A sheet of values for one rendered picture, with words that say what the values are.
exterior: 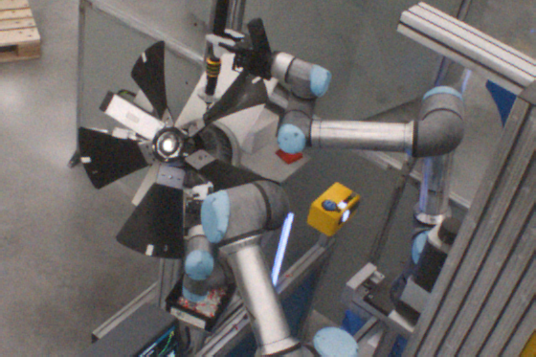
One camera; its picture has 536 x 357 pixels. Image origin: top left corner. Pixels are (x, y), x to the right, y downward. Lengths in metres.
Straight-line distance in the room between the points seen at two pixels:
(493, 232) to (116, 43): 2.37
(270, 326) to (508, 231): 0.61
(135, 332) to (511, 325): 0.88
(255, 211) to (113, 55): 1.95
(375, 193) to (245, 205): 1.26
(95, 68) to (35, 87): 1.05
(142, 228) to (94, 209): 1.52
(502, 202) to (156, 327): 0.86
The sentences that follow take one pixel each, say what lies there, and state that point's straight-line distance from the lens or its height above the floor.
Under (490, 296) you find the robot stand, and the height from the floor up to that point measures 1.55.
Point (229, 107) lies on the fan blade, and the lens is 2.47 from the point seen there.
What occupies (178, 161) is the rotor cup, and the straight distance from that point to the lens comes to 2.49.
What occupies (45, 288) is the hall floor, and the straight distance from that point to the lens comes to 3.67.
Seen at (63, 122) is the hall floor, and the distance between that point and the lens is 4.58.
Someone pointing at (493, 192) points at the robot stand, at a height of 1.79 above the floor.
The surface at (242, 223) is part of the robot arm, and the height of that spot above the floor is 1.48.
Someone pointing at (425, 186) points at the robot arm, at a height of 1.38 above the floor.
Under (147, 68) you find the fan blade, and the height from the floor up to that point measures 1.33.
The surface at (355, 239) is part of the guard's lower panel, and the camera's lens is 3.28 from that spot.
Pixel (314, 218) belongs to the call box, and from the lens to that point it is 2.64.
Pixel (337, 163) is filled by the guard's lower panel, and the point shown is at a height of 0.87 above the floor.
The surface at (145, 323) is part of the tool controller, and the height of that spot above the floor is 1.24.
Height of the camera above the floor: 2.77
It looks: 41 degrees down
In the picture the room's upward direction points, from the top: 10 degrees clockwise
